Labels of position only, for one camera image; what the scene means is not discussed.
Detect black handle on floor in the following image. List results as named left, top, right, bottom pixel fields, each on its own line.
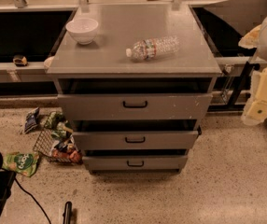
left=63, top=201, right=72, bottom=224

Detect grey bottom drawer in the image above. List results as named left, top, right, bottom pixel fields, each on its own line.
left=83, top=155, right=188, bottom=171

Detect grey drawer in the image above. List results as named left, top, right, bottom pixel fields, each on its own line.
left=73, top=131, right=198, bottom=150
left=58, top=93, right=212, bottom=120
left=83, top=155, right=188, bottom=171

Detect red snack packet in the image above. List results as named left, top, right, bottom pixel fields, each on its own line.
left=51, top=148, right=81, bottom=163

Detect grey top drawer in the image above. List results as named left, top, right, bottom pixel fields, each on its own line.
left=58, top=93, right=212, bottom=120

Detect black cable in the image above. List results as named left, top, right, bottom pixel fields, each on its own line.
left=14, top=176, right=52, bottom=224

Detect green packet in basket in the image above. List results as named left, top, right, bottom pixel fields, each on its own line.
left=44, top=111, right=73, bottom=140

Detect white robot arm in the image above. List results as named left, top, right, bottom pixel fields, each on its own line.
left=238, top=17, right=267, bottom=126

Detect grey middle drawer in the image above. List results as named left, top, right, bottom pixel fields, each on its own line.
left=73, top=131, right=198, bottom=150

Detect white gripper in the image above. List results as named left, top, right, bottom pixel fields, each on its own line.
left=241, top=67, right=267, bottom=126

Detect grey drawer cabinet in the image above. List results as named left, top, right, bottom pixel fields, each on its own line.
left=46, top=2, right=223, bottom=175

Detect white ceramic bowl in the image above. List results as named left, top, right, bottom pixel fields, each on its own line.
left=65, top=18, right=99, bottom=45

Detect clear plastic water bottle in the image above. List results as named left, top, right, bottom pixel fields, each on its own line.
left=125, top=35, right=179, bottom=61

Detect yellow black tape measure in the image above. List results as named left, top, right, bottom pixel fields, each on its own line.
left=13, top=55, right=28, bottom=66

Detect black tray stand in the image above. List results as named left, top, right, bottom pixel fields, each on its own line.
left=195, top=0, right=267, bottom=111

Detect green snack bag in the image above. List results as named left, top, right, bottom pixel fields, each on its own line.
left=2, top=152, right=39, bottom=177

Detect blue snack bag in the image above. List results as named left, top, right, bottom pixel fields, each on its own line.
left=24, top=107, right=40, bottom=133

